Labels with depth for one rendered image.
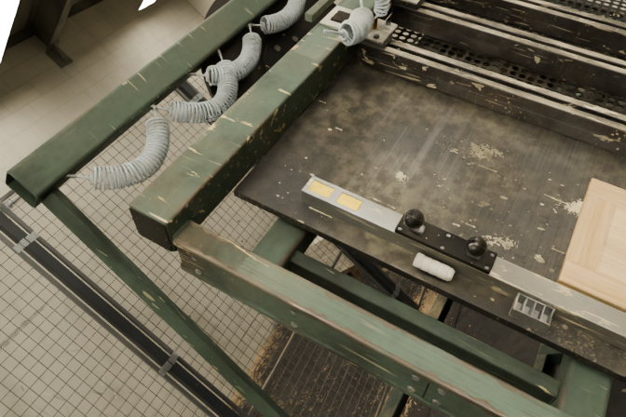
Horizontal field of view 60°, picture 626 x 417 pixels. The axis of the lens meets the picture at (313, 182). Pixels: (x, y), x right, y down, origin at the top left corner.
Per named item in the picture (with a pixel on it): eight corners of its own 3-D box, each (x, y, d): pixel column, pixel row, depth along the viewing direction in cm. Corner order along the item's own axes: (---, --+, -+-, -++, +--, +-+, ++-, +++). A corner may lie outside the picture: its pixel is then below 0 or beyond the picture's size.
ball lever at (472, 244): (479, 267, 106) (483, 259, 93) (461, 259, 107) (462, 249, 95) (487, 249, 106) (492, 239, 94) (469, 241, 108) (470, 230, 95)
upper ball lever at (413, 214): (422, 241, 110) (418, 230, 97) (405, 234, 111) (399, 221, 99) (430, 224, 110) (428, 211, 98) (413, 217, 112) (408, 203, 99)
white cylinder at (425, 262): (411, 268, 109) (448, 285, 107) (414, 260, 107) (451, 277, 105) (416, 257, 111) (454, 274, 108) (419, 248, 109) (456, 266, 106)
